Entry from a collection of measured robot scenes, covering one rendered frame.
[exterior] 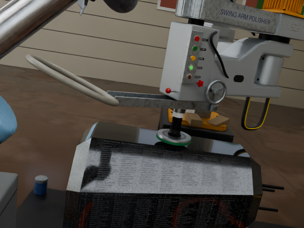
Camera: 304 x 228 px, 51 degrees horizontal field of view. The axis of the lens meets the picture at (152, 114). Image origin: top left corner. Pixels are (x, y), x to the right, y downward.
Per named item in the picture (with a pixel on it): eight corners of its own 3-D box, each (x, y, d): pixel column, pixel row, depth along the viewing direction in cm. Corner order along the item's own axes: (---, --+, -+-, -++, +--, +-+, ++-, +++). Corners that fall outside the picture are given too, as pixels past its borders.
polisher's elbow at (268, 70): (242, 79, 223) (249, 51, 218) (261, 81, 233) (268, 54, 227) (263, 85, 207) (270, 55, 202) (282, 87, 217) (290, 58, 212)
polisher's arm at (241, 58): (254, 105, 238) (272, 39, 225) (279, 114, 220) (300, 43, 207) (173, 102, 201) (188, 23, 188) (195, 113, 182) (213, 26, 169)
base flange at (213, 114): (167, 107, 310) (168, 103, 309) (216, 116, 311) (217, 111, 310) (168, 122, 263) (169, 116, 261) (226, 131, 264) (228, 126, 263)
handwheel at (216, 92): (213, 101, 194) (219, 77, 190) (225, 105, 186) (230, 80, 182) (194, 100, 186) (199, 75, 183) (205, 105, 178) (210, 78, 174)
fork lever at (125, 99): (200, 103, 211) (201, 96, 210) (219, 112, 196) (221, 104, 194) (103, 97, 176) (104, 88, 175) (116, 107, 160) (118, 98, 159)
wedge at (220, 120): (219, 120, 281) (220, 115, 279) (228, 124, 274) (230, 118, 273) (206, 122, 266) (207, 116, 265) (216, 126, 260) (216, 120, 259)
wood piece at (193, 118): (184, 117, 270) (185, 112, 269) (195, 119, 271) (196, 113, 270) (189, 125, 251) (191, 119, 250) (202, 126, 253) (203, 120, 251)
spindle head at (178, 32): (203, 97, 213) (217, 29, 201) (225, 107, 195) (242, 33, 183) (157, 95, 195) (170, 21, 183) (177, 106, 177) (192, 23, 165)
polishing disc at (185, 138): (153, 137, 189) (153, 135, 188) (161, 128, 209) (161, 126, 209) (188, 145, 185) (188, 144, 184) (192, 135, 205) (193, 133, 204)
